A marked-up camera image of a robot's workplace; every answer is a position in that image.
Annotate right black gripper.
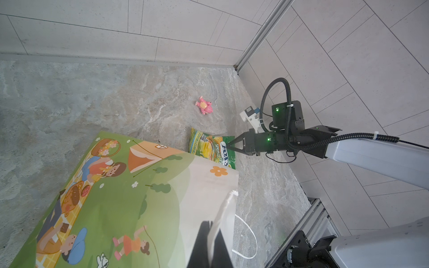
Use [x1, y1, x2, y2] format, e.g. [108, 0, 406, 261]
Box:
[227, 126, 340, 155]

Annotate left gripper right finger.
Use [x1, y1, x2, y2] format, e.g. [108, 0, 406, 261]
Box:
[212, 231, 233, 268]

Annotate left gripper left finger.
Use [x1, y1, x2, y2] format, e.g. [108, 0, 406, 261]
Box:
[187, 221, 211, 268]

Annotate green Fox's candy bag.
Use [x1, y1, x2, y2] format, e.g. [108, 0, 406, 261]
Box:
[189, 128, 236, 169]

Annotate white illustrated paper bag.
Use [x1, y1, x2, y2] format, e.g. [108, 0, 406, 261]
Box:
[11, 131, 239, 268]

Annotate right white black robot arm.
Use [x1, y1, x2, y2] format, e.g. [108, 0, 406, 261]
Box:
[228, 126, 429, 268]

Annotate small pink toy on table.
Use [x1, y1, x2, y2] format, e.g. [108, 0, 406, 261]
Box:
[195, 96, 213, 115]

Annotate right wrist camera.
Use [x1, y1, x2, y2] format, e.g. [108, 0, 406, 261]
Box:
[239, 106, 264, 134]

